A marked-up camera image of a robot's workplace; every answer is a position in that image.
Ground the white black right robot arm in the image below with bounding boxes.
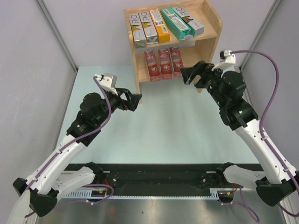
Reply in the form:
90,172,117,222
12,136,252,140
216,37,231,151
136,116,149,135
180,61,299,206

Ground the silver yellow toothpaste box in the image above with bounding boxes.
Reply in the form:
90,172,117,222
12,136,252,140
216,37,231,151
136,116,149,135
129,13,147,49

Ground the red 3D toothpaste box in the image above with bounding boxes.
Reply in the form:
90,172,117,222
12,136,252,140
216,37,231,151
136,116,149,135
158,49,173,80
144,50,161,82
169,47,184,78

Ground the silver teal toothpaste box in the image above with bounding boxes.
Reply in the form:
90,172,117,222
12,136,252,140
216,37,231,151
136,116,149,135
171,6,205,37

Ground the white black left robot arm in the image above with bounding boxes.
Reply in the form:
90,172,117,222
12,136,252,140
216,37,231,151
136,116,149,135
13,88,142,217

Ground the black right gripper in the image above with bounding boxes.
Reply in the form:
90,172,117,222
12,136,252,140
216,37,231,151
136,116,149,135
180,60,227,108

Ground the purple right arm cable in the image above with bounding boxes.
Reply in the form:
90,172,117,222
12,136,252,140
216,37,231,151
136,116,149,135
232,50,299,217

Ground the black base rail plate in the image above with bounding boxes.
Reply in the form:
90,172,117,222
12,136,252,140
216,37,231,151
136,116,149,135
63,162,262,199

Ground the wooden two-tier shelf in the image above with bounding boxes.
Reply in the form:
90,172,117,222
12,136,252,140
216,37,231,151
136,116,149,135
124,0,222,93

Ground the teal toothpaste box with barcode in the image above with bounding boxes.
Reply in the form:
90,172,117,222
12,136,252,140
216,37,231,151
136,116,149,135
160,7,192,41

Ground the white slotted cable duct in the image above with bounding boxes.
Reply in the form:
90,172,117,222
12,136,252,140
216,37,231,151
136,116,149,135
64,188,219,200

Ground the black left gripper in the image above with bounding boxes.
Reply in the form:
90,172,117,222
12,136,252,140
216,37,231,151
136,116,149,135
95,87,141,126

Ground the plain yellow toothpaste box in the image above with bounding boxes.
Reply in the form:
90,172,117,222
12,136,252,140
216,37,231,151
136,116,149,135
138,11,158,44

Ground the yellow toothpaste box with barcode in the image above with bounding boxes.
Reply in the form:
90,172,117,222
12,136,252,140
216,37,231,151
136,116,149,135
149,9,170,43

